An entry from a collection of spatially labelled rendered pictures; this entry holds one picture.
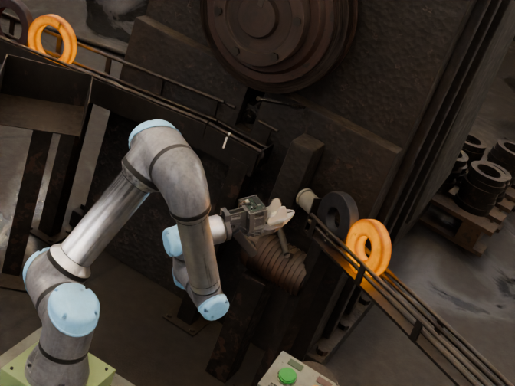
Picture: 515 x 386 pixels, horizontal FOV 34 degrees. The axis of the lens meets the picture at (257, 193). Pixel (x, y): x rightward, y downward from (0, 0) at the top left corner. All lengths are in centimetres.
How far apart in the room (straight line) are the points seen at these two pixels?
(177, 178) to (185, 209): 7
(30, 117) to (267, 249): 81
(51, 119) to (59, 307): 84
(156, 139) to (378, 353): 156
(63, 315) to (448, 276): 229
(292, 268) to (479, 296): 155
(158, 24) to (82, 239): 101
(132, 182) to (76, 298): 29
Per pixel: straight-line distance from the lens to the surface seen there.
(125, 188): 198
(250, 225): 221
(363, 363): 314
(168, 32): 279
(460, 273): 397
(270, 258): 250
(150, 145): 194
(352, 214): 233
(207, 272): 205
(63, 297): 199
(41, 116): 266
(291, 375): 194
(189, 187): 187
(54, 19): 294
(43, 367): 206
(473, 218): 417
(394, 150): 253
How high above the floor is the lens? 181
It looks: 28 degrees down
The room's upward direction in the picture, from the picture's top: 21 degrees clockwise
